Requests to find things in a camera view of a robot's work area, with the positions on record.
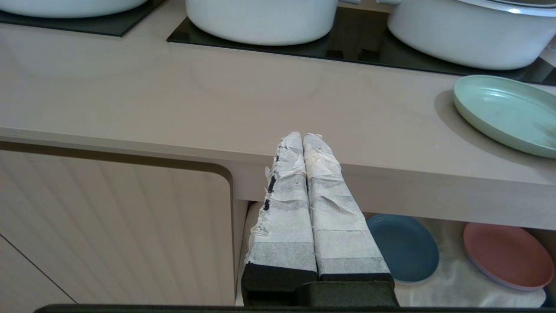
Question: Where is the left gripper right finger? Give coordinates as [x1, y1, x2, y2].
[302, 133, 397, 306]

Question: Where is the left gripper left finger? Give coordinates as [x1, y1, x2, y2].
[241, 132, 318, 306]

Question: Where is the blue plate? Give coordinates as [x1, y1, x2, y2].
[366, 213, 440, 283]

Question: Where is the white shelf liner cloth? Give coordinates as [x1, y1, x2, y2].
[236, 202, 547, 308]

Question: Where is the pink plate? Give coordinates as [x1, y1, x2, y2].
[463, 222, 555, 291]

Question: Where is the pale green plate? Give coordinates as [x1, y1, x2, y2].
[453, 75, 556, 159]

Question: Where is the beige ribbed cabinet door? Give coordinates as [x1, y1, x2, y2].
[0, 150, 236, 306]

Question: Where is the black induction cooktop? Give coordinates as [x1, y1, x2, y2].
[0, 0, 168, 37]
[166, 5, 556, 86]

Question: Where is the white cooking pot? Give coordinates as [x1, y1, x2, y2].
[0, 0, 148, 19]
[185, 0, 361, 47]
[376, 0, 556, 71]

